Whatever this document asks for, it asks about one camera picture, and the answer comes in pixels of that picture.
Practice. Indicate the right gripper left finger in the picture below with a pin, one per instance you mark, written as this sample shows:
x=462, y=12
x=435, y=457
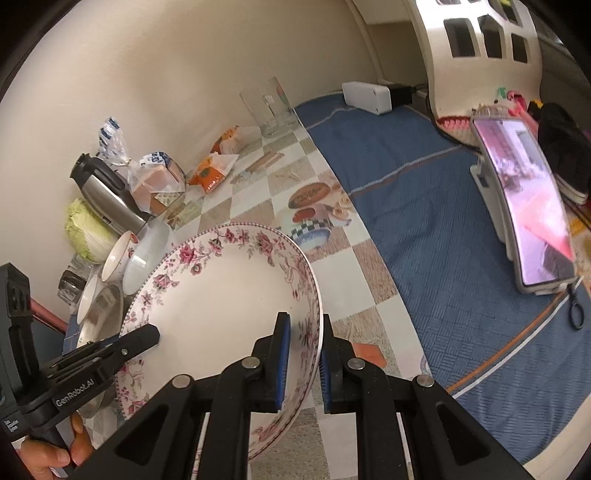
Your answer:
x=198, y=428

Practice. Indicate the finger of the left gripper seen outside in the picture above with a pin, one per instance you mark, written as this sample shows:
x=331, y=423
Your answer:
x=114, y=352

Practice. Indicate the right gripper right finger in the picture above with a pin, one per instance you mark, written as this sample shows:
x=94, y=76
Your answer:
x=407, y=428

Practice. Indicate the stainless steel plate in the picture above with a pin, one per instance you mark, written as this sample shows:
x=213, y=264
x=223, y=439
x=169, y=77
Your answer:
x=103, y=321

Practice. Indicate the red rimmed floral bowl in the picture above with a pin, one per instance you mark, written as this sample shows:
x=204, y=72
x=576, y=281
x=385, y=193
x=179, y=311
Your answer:
x=118, y=258

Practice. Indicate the floral porcelain plate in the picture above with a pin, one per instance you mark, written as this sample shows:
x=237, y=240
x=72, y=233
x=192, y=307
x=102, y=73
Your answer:
x=211, y=298

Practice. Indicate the person's left hand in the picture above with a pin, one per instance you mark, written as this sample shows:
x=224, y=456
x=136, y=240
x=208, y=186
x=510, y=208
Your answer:
x=41, y=458

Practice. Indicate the small white bowl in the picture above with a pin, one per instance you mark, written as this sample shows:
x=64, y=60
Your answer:
x=93, y=286

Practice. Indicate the clear glass jar tray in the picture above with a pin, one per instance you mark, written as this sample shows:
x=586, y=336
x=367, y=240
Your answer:
x=73, y=280

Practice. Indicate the blue tablecloth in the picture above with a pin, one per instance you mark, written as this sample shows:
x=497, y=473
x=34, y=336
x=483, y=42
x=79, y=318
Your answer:
x=512, y=360

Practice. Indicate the large white bowl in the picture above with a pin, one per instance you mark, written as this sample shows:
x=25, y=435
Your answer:
x=149, y=252

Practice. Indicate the napa cabbage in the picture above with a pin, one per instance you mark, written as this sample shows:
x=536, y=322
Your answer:
x=89, y=236

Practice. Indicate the stainless steel thermos jug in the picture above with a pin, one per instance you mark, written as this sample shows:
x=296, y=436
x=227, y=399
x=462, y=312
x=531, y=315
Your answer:
x=108, y=195

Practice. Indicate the bagged sliced bread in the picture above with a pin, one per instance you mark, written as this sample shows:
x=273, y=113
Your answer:
x=155, y=181

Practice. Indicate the black scissors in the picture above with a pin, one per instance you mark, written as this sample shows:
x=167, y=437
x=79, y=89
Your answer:
x=576, y=312

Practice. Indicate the near orange snack packet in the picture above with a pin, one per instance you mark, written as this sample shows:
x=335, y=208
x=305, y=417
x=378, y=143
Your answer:
x=212, y=171

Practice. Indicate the orange snack packet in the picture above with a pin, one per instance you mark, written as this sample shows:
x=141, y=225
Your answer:
x=212, y=171
x=235, y=139

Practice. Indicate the checkered plastic table cover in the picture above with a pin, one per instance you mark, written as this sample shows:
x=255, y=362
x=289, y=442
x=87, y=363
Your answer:
x=287, y=184

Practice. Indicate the smartphone on stand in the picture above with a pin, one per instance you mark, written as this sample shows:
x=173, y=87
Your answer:
x=524, y=202

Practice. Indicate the far orange snack packet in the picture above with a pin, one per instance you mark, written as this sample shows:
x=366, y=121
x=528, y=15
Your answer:
x=235, y=139

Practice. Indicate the clear glass mug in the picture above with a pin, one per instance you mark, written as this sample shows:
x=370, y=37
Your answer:
x=269, y=107

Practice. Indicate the white power adapter box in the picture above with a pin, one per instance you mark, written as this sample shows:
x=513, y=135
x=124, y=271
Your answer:
x=372, y=98

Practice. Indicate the white chair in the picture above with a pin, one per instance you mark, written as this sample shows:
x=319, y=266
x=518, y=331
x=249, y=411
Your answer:
x=479, y=55

